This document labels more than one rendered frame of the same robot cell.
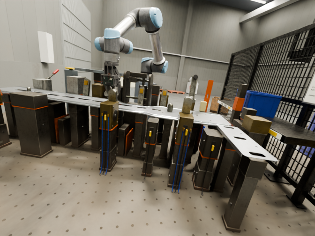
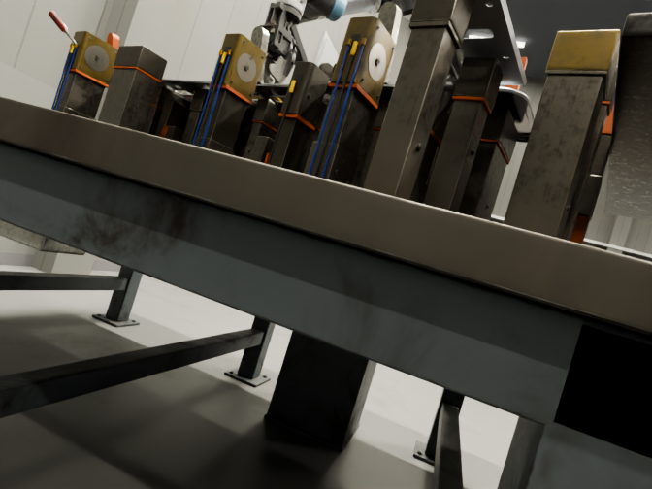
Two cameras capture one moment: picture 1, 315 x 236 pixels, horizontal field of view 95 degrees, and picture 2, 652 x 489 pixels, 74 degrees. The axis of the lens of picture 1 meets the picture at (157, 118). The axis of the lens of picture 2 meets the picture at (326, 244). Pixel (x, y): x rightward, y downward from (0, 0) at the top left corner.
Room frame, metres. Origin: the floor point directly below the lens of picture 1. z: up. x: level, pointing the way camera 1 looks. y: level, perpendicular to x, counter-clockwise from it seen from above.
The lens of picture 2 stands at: (-0.05, -0.51, 0.65)
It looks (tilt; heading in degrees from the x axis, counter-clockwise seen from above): 1 degrees up; 29
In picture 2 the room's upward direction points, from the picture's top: 17 degrees clockwise
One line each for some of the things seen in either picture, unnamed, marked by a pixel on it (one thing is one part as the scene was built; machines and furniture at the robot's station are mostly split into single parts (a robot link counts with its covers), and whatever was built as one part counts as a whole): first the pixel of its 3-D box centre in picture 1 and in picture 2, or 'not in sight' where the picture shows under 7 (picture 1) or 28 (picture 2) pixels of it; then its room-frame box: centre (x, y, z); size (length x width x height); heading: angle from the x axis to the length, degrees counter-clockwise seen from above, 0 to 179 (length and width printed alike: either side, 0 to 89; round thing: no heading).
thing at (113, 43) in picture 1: (112, 41); not in sight; (0.80, 0.27, 1.32); 0.09 x 0.08 x 0.11; 161
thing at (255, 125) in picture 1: (245, 152); (553, 159); (0.65, -0.45, 0.88); 0.08 x 0.08 x 0.36; 86
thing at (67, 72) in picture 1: (72, 97); not in sight; (1.20, 0.74, 0.92); 0.08 x 0.08 x 0.44; 86
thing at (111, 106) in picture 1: (108, 137); (218, 114); (0.64, 0.23, 0.87); 0.12 x 0.07 x 0.35; 176
